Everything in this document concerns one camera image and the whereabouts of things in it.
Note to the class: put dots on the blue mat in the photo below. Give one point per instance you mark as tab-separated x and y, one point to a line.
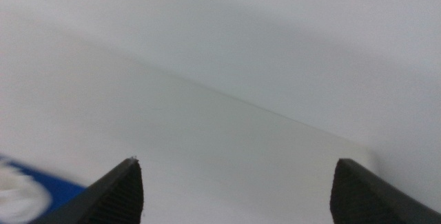
62	189

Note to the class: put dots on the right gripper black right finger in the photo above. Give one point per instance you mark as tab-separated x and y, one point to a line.
361	200

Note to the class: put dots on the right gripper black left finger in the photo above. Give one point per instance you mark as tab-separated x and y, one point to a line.
117	196

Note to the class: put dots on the white shoe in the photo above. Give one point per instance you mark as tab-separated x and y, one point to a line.
17	196

